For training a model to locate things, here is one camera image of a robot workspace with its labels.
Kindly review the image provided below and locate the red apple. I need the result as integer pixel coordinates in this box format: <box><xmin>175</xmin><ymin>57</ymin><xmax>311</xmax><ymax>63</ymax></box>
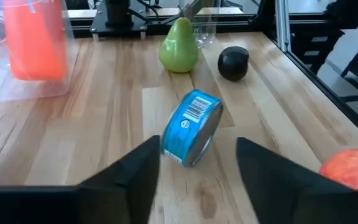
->
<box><xmin>318</xmin><ymin>148</ymin><xmax>358</xmax><ymax>191</ymax></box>

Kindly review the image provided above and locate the clear bottle with white cap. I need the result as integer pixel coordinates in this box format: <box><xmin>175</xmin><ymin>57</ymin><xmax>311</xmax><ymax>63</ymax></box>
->
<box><xmin>178</xmin><ymin>0</ymin><xmax>220</xmax><ymax>49</ymax></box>

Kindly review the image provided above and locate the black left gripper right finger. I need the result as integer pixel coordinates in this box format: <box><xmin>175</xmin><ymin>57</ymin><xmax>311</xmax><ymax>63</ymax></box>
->
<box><xmin>235</xmin><ymin>136</ymin><xmax>358</xmax><ymax>224</ymax></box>

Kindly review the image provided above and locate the silver aluminium post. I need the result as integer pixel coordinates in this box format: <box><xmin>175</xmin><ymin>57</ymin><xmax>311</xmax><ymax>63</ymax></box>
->
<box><xmin>274</xmin><ymin>0</ymin><xmax>292</xmax><ymax>53</ymax></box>

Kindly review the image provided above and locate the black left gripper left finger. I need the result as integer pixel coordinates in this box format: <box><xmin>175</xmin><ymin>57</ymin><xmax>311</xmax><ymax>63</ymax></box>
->
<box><xmin>0</xmin><ymin>134</ymin><xmax>162</xmax><ymax>224</ymax></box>

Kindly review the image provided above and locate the black avocado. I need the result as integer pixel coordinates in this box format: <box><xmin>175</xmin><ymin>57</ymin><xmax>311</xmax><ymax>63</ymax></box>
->
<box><xmin>217</xmin><ymin>45</ymin><xmax>250</xmax><ymax>82</ymax></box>

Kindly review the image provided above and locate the teal label tin can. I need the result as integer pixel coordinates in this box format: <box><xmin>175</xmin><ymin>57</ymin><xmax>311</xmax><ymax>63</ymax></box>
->
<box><xmin>160</xmin><ymin>89</ymin><xmax>224</xmax><ymax>168</ymax></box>

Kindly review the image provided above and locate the neon orange plastic bottle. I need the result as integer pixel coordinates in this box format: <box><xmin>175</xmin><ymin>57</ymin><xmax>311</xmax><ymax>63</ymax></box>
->
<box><xmin>1</xmin><ymin>0</ymin><xmax>68</xmax><ymax>82</ymax></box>

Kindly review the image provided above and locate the green pear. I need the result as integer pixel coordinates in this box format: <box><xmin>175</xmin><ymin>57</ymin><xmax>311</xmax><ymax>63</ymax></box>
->
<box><xmin>158</xmin><ymin>17</ymin><xmax>200</xmax><ymax>74</ymax></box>

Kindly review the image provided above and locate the black metal stand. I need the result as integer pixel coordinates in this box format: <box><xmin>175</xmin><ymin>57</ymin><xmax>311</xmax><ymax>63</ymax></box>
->
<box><xmin>290</xmin><ymin>0</ymin><xmax>358</xmax><ymax>74</ymax></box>

